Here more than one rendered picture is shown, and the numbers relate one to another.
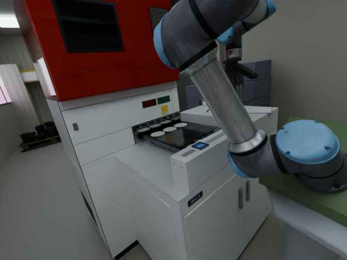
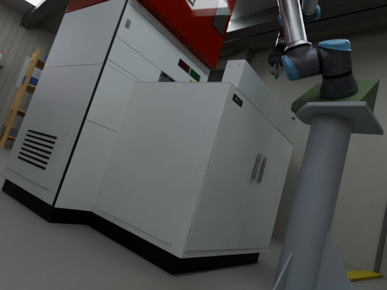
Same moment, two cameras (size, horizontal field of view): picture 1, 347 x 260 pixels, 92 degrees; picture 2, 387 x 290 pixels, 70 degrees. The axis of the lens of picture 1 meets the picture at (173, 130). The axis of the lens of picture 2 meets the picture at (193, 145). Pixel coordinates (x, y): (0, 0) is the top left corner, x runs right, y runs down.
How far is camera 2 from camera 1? 1.12 m
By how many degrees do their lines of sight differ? 30
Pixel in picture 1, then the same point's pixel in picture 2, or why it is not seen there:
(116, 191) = (114, 119)
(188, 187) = (239, 82)
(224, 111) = (294, 15)
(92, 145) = (127, 52)
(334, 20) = not seen: hidden behind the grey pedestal
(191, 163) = (247, 67)
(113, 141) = (143, 67)
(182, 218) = (226, 102)
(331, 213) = not seen: hidden behind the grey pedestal
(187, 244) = (217, 134)
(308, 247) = (324, 144)
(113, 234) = (78, 171)
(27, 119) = not seen: outside the picture
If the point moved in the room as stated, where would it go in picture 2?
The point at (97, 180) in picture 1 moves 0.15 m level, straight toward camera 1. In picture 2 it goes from (109, 88) to (123, 86)
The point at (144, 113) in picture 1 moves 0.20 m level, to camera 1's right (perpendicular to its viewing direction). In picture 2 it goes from (176, 70) to (204, 81)
